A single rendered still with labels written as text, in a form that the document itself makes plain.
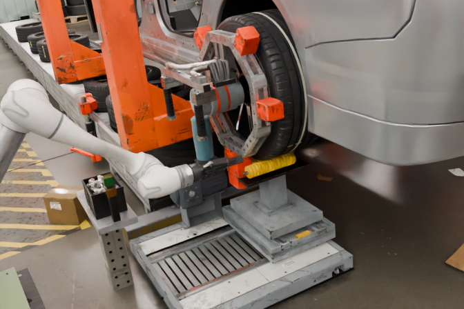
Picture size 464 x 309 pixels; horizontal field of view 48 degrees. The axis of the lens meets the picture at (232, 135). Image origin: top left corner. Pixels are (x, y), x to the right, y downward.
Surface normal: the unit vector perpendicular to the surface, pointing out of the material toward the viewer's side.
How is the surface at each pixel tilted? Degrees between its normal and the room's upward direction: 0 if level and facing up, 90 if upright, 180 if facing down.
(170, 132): 90
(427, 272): 0
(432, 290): 0
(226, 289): 0
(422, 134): 97
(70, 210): 90
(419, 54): 90
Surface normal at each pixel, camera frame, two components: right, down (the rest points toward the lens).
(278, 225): -0.11, -0.93
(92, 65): 0.47, 0.27
